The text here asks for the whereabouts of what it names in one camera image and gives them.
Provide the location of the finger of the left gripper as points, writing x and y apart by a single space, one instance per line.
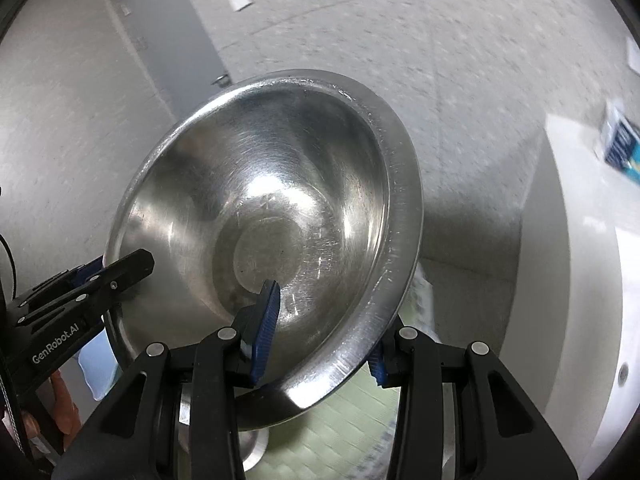
64 282
112 279

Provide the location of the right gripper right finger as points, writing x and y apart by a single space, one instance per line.
409 360

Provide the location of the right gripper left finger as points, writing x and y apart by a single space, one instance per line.
235 356

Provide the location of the light blue square plate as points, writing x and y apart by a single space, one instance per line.
99 366

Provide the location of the deep steel bowl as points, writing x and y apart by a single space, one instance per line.
253 443

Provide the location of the large wide steel bowl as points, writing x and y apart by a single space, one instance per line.
304 177

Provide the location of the person's left hand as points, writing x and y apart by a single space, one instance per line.
63 412

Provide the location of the green table mat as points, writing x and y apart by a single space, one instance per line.
349 435

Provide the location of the white counter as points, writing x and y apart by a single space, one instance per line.
572 340

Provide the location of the grey door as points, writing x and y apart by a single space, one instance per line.
175 50

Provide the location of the blue tissue pack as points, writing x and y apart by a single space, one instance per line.
618 142

